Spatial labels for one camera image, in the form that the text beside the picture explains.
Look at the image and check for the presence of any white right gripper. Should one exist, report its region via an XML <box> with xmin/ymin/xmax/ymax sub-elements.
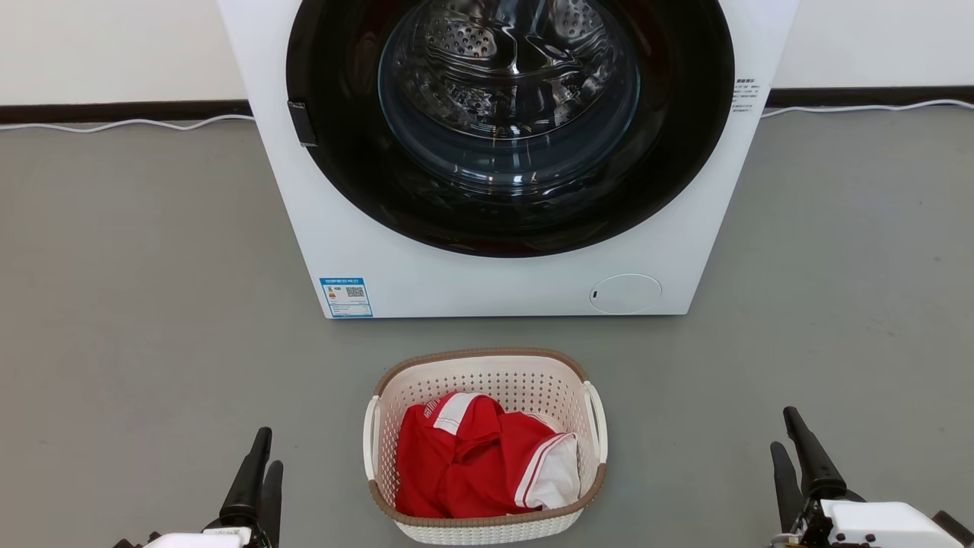
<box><xmin>769</xmin><ymin>406</ymin><xmax>949</xmax><ymax>548</ymax></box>

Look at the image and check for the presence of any white floor cable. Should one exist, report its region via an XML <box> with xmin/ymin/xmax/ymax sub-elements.
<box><xmin>0</xmin><ymin>113</ymin><xmax>256</xmax><ymax>135</ymax></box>
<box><xmin>760</xmin><ymin>98</ymin><xmax>974</xmax><ymax>119</ymax></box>

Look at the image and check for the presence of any black washer door handle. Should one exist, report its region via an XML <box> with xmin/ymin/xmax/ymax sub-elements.
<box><xmin>286</xmin><ymin>100</ymin><xmax>319</xmax><ymax>148</ymax></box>

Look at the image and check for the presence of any white perforated laundry basket brown rim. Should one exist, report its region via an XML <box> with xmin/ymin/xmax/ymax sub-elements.
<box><xmin>362</xmin><ymin>348</ymin><xmax>610</xmax><ymax>546</ymax></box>

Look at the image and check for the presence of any red and white jersey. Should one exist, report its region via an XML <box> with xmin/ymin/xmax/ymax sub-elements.
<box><xmin>395</xmin><ymin>391</ymin><xmax>581</xmax><ymax>520</ymax></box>

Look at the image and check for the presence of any white front-load washing machine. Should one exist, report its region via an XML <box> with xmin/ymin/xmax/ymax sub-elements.
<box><xmin>216</xmin><ymin>0</ymin><xmax>801</xmax><ymax>320</ymax></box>

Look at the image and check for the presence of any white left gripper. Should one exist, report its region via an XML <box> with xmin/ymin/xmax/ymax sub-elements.
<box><xmin>143</xmin><ymin>427</ymin><xmax>285</xmax><ymax>548</ymax></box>

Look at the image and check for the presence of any black round washer door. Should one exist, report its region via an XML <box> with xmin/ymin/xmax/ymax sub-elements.
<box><xmin>285</xmin><ymin>0</ymin><xmax>737</xmax><ymax>259</ymax></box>

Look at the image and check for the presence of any round white filter cover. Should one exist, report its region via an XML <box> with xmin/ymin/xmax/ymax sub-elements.
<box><xmin>589</xmin><ymin>273</ymin><xmax>664</xmax><ymax>316</ymax></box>

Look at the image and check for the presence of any blue energy label sticker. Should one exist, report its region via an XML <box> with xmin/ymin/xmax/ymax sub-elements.
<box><xmin>319</xmin><ymin>277</ymin><xmax>374</xmax><ymax>319</ymax></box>

